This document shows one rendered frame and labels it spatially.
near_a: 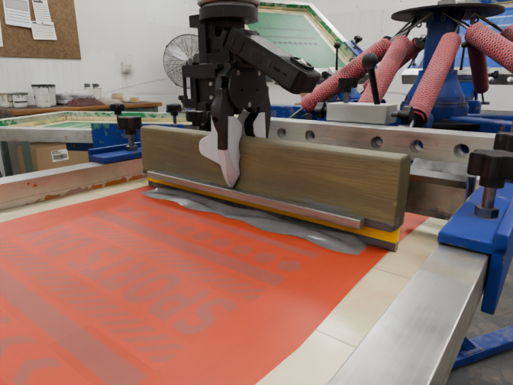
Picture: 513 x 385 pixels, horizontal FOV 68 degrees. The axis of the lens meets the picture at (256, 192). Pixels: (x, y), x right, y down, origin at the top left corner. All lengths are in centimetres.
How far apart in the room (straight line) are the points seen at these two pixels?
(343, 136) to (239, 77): 33
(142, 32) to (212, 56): 465
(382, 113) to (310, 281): 48
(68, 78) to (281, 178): 424
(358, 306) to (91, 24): 462
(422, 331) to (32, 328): 26
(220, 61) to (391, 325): 36
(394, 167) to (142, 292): 25
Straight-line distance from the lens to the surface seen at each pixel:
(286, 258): 39
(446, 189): 45
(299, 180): 44
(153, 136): 61
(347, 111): 79
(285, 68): 43
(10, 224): 56
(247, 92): 48
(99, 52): 481
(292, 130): 80
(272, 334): 29
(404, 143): 70
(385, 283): 36
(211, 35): 51
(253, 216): 49
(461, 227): 38
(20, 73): 443
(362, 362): 21
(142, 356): 28
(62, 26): 464
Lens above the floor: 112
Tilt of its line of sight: 16 degrees down
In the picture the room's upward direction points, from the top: straight up
